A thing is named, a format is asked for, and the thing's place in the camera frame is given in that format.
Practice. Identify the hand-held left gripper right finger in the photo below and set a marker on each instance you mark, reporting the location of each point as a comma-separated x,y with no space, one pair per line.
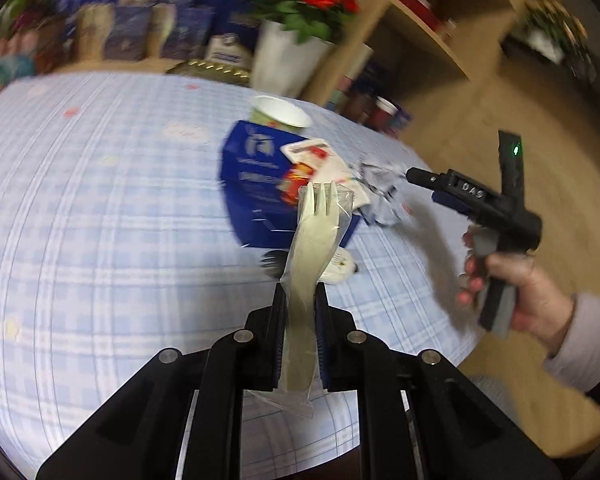
322,332

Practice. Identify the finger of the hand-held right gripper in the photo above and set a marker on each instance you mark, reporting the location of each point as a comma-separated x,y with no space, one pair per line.
425,177
452,201

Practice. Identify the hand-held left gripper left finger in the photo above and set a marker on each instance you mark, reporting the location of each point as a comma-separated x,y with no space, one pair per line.
279,332

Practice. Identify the grey wrapper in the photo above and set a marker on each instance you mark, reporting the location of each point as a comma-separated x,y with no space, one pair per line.
380,195

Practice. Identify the small white sachet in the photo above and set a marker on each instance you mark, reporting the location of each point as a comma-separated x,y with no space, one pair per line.
342,266

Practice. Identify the clear packet with black cutlery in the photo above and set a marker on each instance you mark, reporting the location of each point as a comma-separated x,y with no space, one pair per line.
276,262

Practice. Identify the cream fork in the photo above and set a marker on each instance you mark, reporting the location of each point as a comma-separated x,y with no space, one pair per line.
310,260

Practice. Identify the red and white snack packet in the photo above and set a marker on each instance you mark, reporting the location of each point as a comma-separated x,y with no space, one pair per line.
325,162

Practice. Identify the white paper cup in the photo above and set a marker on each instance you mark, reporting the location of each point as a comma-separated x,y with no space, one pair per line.
280,112

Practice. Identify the person's right forearm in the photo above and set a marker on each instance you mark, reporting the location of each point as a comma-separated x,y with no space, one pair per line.
587,340

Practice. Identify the person's right hand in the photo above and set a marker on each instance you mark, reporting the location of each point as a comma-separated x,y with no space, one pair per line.
540,295

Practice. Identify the red paper cup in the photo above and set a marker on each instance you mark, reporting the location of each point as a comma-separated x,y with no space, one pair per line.
384,114

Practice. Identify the brown glass cup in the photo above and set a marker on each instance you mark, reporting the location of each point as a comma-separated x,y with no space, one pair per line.
359,105

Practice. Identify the wooden shelf unit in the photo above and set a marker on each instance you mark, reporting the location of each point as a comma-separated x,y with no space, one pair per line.
430,60

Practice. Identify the stack of coloured cups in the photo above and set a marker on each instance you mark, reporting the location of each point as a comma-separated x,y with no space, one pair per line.
339,92

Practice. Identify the red basket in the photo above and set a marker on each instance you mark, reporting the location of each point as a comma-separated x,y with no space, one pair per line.
420,10

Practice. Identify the white plant pot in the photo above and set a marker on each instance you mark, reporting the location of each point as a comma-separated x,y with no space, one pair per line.
285,60

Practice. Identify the white blue box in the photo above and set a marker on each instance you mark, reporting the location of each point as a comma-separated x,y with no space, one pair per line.
227,50

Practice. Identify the gold leaf tray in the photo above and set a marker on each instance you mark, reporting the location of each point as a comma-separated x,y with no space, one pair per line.
210,70

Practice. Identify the blue silver gift box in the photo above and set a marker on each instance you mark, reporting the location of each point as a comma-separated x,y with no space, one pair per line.
187,30
127,32

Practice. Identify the blue tissue box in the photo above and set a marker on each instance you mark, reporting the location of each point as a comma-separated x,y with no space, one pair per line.
87,0

